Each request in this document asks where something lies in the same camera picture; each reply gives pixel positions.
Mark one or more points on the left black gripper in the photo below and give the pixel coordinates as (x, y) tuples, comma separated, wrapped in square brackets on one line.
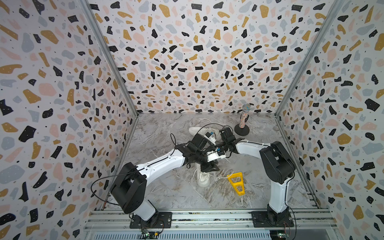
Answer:
[(209, 167)]

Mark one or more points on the white knit sneaker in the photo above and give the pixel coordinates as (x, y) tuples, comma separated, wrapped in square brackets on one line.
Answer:
[(203, 179), (204, 130)]

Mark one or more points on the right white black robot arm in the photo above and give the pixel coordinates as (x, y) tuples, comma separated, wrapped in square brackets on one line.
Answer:
[(278, 166)]

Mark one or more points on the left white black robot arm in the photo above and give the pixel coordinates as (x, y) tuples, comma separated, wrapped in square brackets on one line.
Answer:
[(129, 187)]

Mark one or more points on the sprinkle tube on black base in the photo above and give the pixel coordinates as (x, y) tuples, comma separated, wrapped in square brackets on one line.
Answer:
[(241, 128)]

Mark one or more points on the yellow plastic triangular stand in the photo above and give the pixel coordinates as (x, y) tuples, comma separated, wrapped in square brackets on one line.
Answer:
[(237, 182)]

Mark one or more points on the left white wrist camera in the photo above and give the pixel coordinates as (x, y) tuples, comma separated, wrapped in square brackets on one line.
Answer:
[(216, 155)]

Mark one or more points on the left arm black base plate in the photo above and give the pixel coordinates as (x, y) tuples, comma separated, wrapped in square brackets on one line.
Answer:
[(160, 220)]

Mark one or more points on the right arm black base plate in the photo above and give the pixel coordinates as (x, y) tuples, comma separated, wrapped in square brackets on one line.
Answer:
[(270, 219)]

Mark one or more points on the front aluminium rail frame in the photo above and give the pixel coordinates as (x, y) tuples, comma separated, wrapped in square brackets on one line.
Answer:
[(309, 224)]

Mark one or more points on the left aluminium corner post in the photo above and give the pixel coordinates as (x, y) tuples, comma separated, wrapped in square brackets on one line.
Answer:
[(85, 6)]

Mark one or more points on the aluminium corner post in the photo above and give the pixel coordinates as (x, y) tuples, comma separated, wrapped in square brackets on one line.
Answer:
[(85, 6), (335, 8)]

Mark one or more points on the right aluminium corner post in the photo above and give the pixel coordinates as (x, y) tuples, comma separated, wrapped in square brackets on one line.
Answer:
[(335, 8)]

